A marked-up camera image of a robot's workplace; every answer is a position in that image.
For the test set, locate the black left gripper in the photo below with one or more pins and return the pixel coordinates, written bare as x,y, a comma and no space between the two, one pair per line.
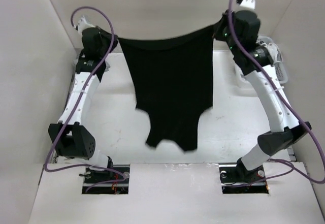
109,36

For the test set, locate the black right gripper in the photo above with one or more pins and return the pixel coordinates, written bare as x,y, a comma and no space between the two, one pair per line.
223,21

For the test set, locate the black tank top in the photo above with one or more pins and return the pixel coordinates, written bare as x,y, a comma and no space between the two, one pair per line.
173,81

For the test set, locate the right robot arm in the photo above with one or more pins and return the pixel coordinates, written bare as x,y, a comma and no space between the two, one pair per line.
256,60

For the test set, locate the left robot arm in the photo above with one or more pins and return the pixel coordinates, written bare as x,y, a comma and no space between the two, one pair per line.
70,138

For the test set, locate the white tank top in basket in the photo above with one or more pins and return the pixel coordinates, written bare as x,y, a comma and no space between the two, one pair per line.
273,50

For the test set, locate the white plastic basket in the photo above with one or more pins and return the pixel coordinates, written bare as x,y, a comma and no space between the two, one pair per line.
279,67

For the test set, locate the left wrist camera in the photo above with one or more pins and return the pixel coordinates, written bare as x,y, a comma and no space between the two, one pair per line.
82,24

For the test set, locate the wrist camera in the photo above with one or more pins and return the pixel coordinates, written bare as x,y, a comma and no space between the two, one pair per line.
249,4
82,24

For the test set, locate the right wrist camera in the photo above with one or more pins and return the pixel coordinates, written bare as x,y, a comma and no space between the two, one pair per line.
249,4

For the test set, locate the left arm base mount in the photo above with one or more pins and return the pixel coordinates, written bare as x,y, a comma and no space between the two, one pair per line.
97,182

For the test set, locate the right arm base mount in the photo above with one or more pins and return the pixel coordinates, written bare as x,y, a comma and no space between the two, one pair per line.
253,182

